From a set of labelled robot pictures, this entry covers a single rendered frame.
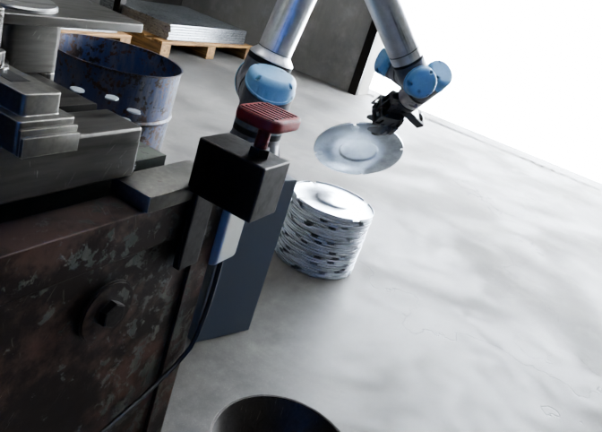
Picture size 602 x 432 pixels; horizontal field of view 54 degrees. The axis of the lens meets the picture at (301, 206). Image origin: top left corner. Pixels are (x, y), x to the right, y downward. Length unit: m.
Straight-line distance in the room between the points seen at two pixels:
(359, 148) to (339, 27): 3.58
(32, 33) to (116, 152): 0.19
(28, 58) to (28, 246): 0.28
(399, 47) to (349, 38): 4.01
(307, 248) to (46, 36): 1.31
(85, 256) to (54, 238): 0.05
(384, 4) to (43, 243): 0.97
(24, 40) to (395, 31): 0.84
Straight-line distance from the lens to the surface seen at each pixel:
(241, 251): 1.43
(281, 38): 1.45
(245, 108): 0.66
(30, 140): 0.55
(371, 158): 1.96
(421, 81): 1.41
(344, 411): 1.49
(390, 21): 1.37
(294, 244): 1.96
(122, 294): 0.72
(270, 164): 0.68
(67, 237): 0.61
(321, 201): 1.97
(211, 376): 1.45
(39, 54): 0.80
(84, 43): 2.22
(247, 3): 5.91
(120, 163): 0.68
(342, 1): 5.45
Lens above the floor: 0.92
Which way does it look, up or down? 22 degrees down
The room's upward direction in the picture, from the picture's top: 19 degrees clockwise
